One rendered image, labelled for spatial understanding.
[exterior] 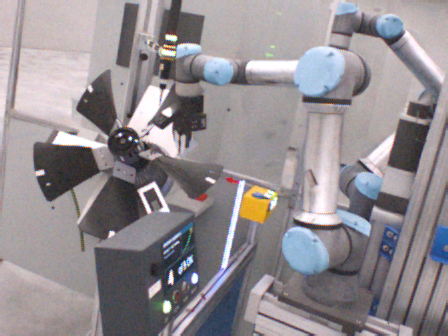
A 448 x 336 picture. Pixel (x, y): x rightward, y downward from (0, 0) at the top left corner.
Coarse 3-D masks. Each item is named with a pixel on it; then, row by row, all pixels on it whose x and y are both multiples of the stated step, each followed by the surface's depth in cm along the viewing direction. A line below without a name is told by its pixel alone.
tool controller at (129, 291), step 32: (160, 224) 111; (192, 224) 117; (96, 256) 100; (128, 256) 97; (160, 256) 102; (192, 256) 117; (128, 288) 98; (160, 288) 102; (192, 288) 117; (128, 320) 99; (160, 320) 102
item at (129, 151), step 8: (120, 128) 186; (128, 128) 186; (112, 136) 186; (120, 136) 185; (128, 136) 184; (136, 136) 183; (112, 144) 185; (120, 144) 184; (128, 144) 183; (136, 144) 182; (144, 144) 194; (112, 152) 182; (120, 152) 181; (128, 152) 181; (136, 152) 183; (120, 160) 184; (128, 160) 184; (136, 160) 186; (144, 160) 191; (136, 168) 189; (144, 168) 191
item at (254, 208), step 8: (248, 192) 202; (264, 192) 205; (248, 200) 197; (256, 200) 196; (264, 200) 195; (272, 200) 202; (248, 208) 198; (256, 208) 196; (264, 208) 195; (272, 208) 207; (248, 216) 198; (256, 216) 197; (264, 216) 196
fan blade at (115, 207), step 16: (112, 176) 180; (112, 192) 178; (128, 192) 182; (96, 208) 173; (112, 208) 175; (128, 208) 179; (80, 224) 170; (96, 224) 171; (112, 224) 173; (128, 224) 176
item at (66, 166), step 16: (48, 144) 190; (64, 144) 189; (48, 160) 189; (64, 160) 189; (80, 160) 189; (48, 176) 189; (64, 176) 190; (80, 176) 190; (48, 192) 190; (64, 192) 190
